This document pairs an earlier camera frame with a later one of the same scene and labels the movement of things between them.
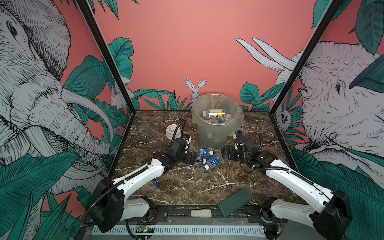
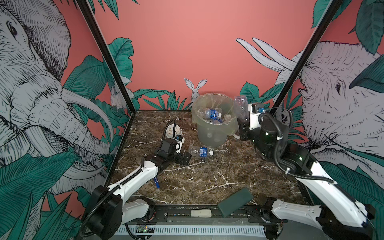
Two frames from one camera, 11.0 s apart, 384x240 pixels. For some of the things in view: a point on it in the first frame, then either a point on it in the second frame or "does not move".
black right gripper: (232, 150) to (245, 132)
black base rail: (182, 214) does not move
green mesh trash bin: (217, 116) does not move
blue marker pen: (157, 183) does not move
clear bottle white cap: (213, 161) to (209, 113)
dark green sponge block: (235, 202) does not move
